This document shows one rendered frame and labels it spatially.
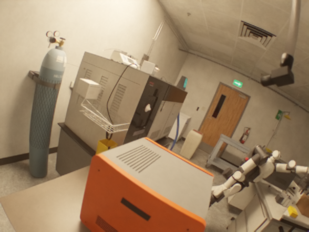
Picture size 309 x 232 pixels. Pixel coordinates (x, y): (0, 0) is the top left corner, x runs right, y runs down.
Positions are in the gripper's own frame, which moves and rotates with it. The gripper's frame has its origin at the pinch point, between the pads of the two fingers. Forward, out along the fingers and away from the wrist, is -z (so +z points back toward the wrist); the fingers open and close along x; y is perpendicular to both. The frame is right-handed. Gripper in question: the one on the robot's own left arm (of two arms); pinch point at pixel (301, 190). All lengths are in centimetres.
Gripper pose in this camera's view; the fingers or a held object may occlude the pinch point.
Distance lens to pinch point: 184.2
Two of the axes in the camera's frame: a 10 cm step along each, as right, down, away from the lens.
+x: -3.6, 0.7, -9.3
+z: 3.8, -9.0, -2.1
